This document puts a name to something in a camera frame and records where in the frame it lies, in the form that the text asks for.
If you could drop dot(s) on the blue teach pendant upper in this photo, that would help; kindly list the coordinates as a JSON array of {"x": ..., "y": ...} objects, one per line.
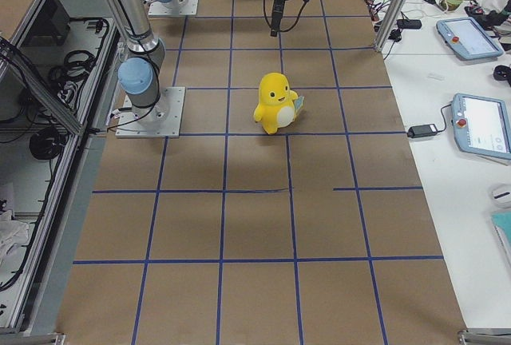
[{"x": 467, "y": 39}]

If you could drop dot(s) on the blue teach pendant lower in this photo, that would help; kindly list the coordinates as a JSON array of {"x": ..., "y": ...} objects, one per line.
[{"x": 481, "y": 127}]

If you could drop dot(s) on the teal notebook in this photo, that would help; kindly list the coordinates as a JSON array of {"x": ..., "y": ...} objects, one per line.
[{"x": 501, "y": 221}]

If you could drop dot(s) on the white computer mouse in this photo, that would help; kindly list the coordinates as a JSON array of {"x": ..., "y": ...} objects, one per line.
[{"x": 501, "y": 195}]

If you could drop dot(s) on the yellow plush dinosaur toy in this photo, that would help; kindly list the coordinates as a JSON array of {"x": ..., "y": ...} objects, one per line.
[{"x": 278, "y": 105}]

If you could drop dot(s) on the aluminium frame post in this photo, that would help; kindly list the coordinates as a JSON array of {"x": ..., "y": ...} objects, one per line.
[{"x": 387, "y": 24}]

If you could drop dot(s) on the blue teach pendant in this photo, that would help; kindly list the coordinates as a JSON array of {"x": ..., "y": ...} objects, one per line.
[
  {"x": 481, "y": 127},
  {"x": 467, "y": 39}
]

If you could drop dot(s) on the black power adapter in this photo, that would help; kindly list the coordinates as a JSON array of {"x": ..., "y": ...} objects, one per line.
[{"x": 420, "y": 131}]

